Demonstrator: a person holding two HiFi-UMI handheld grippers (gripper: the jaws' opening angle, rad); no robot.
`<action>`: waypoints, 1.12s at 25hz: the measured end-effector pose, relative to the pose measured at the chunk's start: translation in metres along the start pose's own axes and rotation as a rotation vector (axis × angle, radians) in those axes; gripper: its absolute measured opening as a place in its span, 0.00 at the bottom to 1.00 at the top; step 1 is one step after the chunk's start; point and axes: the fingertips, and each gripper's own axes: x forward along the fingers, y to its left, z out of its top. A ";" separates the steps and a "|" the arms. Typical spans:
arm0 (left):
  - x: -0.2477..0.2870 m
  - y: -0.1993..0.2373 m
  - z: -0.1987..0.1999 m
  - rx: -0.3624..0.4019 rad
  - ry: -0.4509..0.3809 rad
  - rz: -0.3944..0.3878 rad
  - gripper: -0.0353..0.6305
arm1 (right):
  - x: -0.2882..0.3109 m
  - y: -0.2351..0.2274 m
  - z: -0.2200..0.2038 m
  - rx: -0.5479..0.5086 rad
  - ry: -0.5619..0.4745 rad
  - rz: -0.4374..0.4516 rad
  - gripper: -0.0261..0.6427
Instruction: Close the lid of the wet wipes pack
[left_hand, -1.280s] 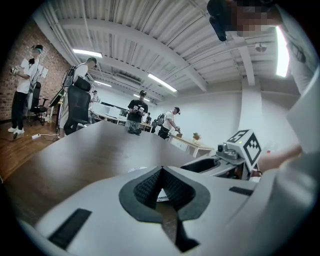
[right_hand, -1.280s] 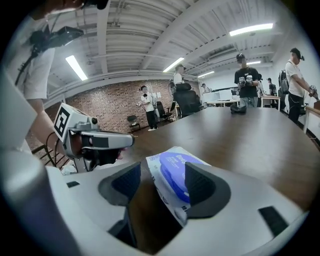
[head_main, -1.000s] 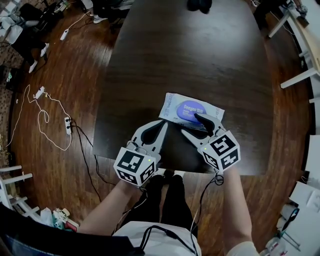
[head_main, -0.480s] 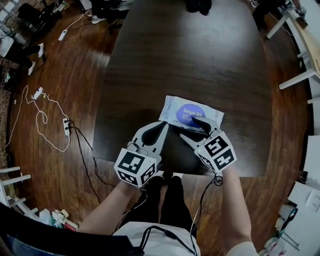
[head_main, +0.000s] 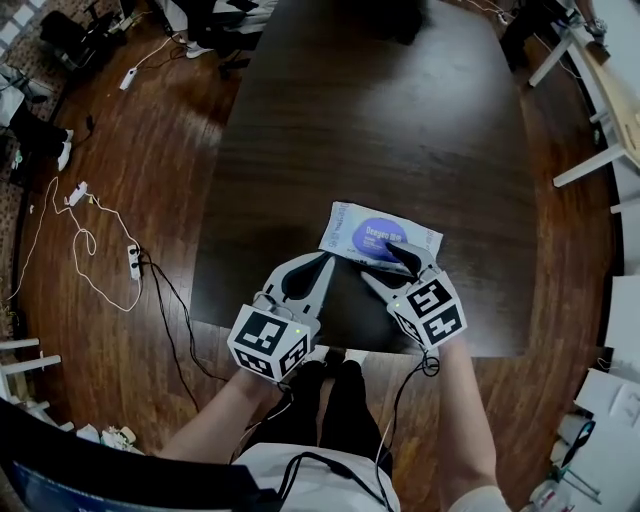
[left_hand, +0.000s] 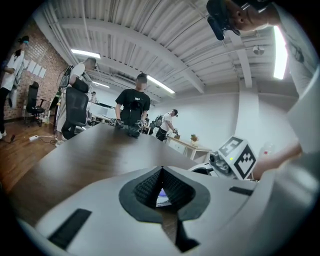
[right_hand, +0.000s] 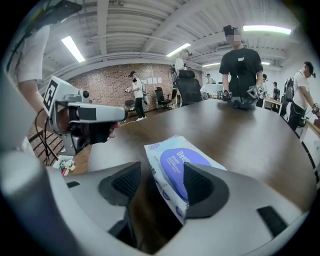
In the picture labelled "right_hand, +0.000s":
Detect black fabric item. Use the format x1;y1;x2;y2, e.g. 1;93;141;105
230;96;257;111

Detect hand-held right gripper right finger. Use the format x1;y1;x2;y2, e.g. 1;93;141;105
154;161;310;256

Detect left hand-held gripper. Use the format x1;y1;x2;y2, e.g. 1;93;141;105
41;75;129;158

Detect white desk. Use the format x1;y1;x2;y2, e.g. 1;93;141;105
262;96;284;112

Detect tall black office chair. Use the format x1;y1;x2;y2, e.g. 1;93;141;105
174;69;204;108

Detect white wet wipes pack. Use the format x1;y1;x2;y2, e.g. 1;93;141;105
144;135;227;225

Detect small black office chair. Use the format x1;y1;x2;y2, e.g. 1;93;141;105
154;86;174;110

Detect black cable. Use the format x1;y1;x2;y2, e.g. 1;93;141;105
34;107;61;166

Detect person's left hand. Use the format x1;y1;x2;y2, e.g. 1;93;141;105
56;109;122;145

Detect purple wet wipes pack lid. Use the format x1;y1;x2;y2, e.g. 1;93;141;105
159;147;213;201

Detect white papers on brick wall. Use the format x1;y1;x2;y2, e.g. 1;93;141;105
144;76;163;85

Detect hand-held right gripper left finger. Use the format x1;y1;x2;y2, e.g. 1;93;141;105
46;161;142;232

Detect person's left forearm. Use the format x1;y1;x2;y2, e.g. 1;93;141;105
17;78;48;120

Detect person's white shirt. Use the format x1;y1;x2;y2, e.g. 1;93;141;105
6;23;51;85

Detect small clutter heap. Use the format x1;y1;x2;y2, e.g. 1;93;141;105
56;154;77;177

